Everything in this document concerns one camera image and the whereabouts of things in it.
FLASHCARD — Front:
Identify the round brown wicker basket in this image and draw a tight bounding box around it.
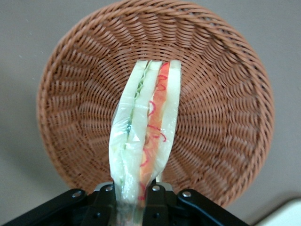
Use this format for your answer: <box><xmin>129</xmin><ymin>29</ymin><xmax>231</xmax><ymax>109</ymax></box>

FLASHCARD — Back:
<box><xmin>36</xmin><ymin>0</ymin><xmax>276</xmax><ymax>209</ymax></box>

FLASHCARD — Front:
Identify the beige plastic tray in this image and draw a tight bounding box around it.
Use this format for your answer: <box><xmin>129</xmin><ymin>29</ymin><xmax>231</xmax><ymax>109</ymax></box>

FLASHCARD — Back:
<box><xmin>249</xmin><ymin>197</ymin><xmax>301</xmax><ymax>226</ymax></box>

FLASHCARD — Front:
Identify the triangle sandwich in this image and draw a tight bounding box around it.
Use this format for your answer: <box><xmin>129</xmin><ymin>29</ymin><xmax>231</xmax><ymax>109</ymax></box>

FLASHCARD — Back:
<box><xmin>108</xmin><ymin>60</ymin><xmax>183</xmax><ymax>226</ymax></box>

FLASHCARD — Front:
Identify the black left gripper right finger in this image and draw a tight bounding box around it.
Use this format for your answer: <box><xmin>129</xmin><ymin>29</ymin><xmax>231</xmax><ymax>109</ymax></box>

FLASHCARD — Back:
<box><xmin>144</xmin><ymin>181</ymin><xmax>250</xmax><ymax>226</ymax></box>

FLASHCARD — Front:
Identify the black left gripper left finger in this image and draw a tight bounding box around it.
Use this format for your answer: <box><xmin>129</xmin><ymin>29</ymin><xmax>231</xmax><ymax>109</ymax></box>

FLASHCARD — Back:
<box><xmin>9</xmin><ymin>181</ymin><xmax>119</xmax><ymax>226</ymax></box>

